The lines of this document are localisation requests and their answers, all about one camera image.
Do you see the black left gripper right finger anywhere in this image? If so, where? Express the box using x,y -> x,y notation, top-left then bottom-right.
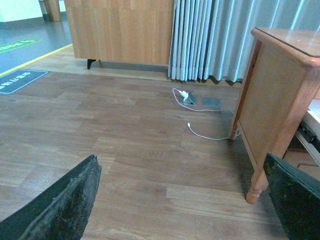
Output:
263,152 -> 320,240

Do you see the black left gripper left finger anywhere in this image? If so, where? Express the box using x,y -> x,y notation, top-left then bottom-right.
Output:
0,155 -> 102,240

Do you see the wooden nightstand cabinet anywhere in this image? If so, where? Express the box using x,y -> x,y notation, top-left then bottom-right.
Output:
228,27 -> 320,204

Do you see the closed metal floor socket cover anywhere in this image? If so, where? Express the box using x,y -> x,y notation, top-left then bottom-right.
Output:
202,98 -> 222,108

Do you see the open metal floor socket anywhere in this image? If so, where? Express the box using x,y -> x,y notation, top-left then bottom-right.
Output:
178,91 -> 198,106

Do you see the dark floor sign sticker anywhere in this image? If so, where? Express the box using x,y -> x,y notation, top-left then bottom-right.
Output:
0,69 -> 49,95

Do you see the white charger plug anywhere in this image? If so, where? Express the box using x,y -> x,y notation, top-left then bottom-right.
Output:
178,90 -> 189,98

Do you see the green floor sticker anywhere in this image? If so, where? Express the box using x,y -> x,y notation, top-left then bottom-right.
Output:
0,38 -> 42,54

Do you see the grey pleated curtain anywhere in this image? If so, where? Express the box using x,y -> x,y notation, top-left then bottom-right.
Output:
168,0 -> 320,82

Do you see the light wooden partition panel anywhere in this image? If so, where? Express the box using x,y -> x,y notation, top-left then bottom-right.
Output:
64,0 -> 174,66

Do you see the round wooden column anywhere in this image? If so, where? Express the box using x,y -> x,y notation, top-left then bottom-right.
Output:
44,0 -> 61,22

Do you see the white charging cable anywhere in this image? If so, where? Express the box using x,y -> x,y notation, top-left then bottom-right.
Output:
172,87 -> 241,141

